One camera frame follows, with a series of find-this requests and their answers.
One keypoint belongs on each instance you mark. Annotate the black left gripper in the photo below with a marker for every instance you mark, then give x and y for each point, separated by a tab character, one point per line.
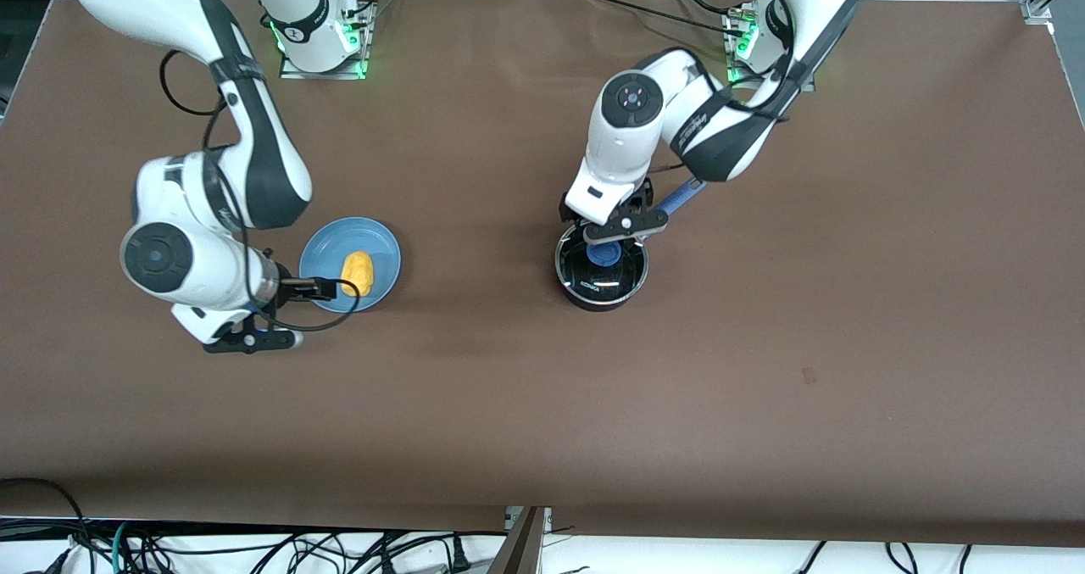
641	197

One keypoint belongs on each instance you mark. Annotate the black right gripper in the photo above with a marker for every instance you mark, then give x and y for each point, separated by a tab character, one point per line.
293	287

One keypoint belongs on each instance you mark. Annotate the yellow potato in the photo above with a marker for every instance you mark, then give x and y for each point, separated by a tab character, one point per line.
358	275

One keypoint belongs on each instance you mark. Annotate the glass lid with blue knob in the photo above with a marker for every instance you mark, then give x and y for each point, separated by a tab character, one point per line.
603	256

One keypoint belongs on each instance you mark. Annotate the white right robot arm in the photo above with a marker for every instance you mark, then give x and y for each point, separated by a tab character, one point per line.
212	273

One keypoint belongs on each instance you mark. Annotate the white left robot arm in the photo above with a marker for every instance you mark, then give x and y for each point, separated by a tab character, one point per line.
619	146

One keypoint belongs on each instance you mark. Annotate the blue round plate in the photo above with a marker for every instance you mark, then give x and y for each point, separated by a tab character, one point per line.
339	239

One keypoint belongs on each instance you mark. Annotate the brown table cover sheet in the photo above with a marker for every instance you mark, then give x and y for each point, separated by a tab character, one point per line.
542	404

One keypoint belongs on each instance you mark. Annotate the black power plug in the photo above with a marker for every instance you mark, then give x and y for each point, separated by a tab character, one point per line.
460	557

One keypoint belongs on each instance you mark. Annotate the aluminium profile beam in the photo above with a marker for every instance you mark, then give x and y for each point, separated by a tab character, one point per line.
521	548

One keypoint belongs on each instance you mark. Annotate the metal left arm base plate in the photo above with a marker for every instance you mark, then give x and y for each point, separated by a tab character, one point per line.
739	85

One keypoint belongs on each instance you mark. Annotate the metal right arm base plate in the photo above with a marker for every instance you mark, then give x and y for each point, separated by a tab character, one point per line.
322	75

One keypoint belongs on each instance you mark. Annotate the metal corner bracket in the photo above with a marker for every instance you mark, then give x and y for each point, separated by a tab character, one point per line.
1036	10

